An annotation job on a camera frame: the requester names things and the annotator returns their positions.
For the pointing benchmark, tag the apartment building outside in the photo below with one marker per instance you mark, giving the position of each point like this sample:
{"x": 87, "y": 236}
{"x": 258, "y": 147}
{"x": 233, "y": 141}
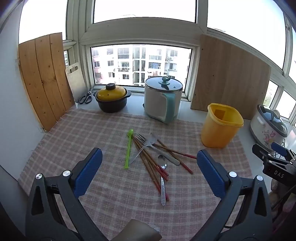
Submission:
{"x": 138, "y": 62}

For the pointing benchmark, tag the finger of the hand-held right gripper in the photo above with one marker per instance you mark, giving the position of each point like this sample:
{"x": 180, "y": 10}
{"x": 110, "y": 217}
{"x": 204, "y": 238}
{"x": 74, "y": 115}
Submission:
{"x": 260, "y": 151}
{"x": 279, "y": 148}

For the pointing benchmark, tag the pink checked cloth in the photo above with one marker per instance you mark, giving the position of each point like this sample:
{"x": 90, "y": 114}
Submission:
{"x": 69, "y": 143}

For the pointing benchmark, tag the pile of chopsticks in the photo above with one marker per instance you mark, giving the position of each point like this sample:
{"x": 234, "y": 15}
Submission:
{"x": 150, "y": 164}

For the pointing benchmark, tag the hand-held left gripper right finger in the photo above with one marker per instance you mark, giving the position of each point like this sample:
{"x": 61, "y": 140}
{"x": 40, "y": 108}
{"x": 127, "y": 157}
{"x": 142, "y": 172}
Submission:
{"x": 210, "y": 173}

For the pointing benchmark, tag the white teal electric pot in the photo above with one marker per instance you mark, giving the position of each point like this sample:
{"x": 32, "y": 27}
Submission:
{"x": 153, "y": 104}

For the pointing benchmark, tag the floral white rice cooker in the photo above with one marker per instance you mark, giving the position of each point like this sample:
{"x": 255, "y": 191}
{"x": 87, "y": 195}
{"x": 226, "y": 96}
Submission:
{"x": 266, "y": 129}

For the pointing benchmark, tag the glass lid teal knob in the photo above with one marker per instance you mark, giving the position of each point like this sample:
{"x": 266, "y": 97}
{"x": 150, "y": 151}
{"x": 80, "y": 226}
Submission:
{"x": 155, "y": 84}

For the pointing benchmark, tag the green plastic stirrer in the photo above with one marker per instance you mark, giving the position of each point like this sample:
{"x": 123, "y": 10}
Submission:
{"x": 128, "y": 150}

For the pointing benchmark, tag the metal fork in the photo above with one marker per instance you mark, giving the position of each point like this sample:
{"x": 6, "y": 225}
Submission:
{"x": 171, "y": 160}
{"x": 138, "y": 156}

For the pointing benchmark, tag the black clay pot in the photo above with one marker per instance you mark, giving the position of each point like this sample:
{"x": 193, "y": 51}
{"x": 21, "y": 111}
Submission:
{"x": 111, "y": 105}

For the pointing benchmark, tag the metal spoon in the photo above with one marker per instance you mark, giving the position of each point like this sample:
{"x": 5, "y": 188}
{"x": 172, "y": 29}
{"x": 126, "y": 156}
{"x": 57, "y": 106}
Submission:
{"x": 163, "y": 190}

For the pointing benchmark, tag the pale cutting board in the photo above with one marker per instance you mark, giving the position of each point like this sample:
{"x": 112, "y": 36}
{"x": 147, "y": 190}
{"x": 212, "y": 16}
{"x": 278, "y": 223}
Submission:
{"x": 77, "y": 83}

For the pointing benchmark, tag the yellow clay pot lid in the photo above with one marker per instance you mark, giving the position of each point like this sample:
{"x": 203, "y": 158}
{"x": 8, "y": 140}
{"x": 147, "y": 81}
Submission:
{"x": 113, "y": 93}

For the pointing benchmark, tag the light wooden board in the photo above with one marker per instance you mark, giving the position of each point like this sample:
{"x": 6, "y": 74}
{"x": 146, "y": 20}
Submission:
{"x": 226, "y": 76}

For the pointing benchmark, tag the yellow plastic container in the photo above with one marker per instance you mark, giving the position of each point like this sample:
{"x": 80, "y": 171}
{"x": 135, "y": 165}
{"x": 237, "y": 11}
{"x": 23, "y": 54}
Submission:
{"x": 215, "y": 132}

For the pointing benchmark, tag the white window frame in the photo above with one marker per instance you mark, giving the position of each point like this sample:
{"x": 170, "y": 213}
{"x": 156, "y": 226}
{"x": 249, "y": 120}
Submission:
{"x": 138, "y": 34}

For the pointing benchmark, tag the knotty wooden plank board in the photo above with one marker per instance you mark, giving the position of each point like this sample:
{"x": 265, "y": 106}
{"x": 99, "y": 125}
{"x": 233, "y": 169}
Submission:
{"x": 44, "y": 76}

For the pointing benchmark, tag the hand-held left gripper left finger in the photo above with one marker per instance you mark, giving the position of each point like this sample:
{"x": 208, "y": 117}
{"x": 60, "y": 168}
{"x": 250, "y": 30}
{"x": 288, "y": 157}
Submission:
{"x": 89, "y": 172}

